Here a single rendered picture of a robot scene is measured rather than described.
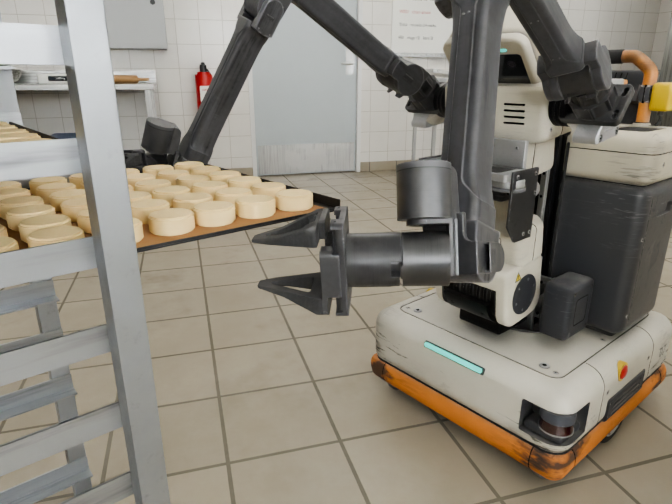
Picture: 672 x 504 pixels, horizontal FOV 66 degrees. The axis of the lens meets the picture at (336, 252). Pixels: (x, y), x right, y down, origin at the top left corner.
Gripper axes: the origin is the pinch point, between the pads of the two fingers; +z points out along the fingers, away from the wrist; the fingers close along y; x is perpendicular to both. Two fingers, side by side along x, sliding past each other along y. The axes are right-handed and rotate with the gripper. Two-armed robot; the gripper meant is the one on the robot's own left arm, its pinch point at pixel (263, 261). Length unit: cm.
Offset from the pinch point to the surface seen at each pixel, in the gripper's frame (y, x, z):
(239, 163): 83, 428, 129
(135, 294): -0.5, -8.2, 10.4
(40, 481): 49, 15, 50
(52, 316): 19, 22, 44
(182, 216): -4.7, 2.0, 8.9
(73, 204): -5.3, 6.2, 23.9
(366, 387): 81, 85, -5
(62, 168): -12.7, -8.0, 14.5
